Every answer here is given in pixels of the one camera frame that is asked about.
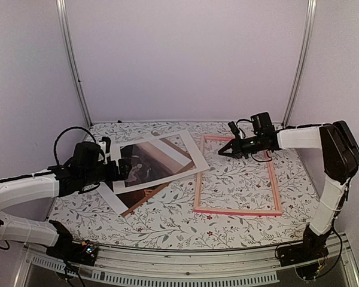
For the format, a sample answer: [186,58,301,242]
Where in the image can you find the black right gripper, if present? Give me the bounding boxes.
[219,135,263,159]

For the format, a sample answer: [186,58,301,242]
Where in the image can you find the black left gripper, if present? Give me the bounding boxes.
[82,158,132,187]

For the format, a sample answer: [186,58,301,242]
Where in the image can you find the white mat board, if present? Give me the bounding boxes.
[110,130,209,194]

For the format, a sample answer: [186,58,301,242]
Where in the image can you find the pink wooden picture frame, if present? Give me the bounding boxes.
[193,135,282,216]

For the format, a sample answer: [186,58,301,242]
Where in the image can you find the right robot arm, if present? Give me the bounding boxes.
[218,112,359,265]

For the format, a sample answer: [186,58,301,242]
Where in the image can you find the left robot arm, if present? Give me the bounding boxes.
[0,141,132,259]

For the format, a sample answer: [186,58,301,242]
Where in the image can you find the photo print with white border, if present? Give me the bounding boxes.
[97,138,194,217]

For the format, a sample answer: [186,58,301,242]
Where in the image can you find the brown backing board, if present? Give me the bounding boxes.
[117,136,194,217]

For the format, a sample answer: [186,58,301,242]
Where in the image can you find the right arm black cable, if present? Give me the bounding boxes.
[236,118,275,164]

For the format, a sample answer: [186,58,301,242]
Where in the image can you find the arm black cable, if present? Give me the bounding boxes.
[236,118,275,164]
[53,126,98,168]

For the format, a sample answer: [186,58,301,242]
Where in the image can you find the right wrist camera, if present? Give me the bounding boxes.
[228,121,246,139]

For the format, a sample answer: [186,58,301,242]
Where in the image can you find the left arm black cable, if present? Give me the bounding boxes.
[53,126,98,168]

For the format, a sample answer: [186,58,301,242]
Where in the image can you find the right aluminium corner post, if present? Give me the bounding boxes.
[282,0,317,126]

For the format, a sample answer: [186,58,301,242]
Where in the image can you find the aluminium corner post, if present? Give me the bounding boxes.
[282,0,317,126]
[56,0,93,127]

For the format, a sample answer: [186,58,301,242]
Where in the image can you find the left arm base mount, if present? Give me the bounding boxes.
[46,240,98,266]

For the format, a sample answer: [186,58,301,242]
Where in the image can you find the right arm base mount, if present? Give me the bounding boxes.
[275,243,328,267]

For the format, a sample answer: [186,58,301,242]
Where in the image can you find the left aluminium corner post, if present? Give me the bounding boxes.
[56,0,93,127]

